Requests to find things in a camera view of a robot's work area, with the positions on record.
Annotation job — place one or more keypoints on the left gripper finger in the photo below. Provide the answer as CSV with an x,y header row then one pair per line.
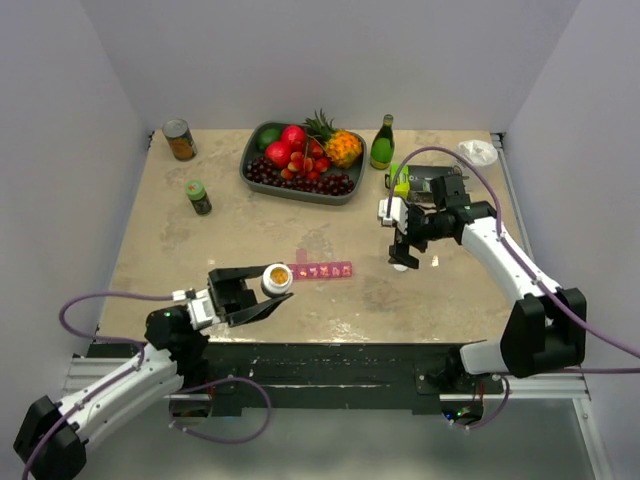
x,y
234,274
257,312

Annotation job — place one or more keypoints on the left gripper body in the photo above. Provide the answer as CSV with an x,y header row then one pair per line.
x,y
231,294

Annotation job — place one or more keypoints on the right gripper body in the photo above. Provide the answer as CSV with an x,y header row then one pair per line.
x,y
422,228

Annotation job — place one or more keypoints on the white-capped pill bottle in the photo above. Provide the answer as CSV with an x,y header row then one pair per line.
x,y
276,280

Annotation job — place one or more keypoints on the pink weekly pill organizer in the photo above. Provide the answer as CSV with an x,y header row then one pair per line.
x,y
303,269

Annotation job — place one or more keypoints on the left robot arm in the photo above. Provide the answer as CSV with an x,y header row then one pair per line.
x,y
55,436

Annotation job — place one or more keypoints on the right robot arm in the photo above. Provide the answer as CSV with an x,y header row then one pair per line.
x,y
543,333

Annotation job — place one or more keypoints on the black and green box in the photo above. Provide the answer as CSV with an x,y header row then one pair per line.
x,y
413,183

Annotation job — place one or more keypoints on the green glass bottle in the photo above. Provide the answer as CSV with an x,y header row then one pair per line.
x,y
383,146

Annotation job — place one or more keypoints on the green-lidded spice jar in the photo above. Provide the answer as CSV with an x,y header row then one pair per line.
x,y
197,195

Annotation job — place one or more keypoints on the pineapple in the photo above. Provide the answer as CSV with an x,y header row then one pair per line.
x,y
342,147

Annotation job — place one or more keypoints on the dark grapes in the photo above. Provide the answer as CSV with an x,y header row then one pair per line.
x,y
262,171

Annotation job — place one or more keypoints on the tin can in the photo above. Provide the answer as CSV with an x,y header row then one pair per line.
x,y
180,140

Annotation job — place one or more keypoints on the red apple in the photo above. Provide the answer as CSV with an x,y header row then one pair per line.
x,y
279,153

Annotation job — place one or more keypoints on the green lime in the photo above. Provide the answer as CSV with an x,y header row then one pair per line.
x,y
266,137

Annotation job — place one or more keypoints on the red pomegranate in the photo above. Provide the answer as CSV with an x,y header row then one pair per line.
x,y
294,137

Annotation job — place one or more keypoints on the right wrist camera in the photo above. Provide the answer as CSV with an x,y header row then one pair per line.
x,y
393,212

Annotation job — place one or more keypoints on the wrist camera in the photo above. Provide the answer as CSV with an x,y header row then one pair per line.
x,y
200,307
393,212

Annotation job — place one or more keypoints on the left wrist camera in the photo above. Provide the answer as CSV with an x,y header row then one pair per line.
x,y
200,307

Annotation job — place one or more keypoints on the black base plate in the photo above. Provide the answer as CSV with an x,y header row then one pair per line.
x,y
352,376

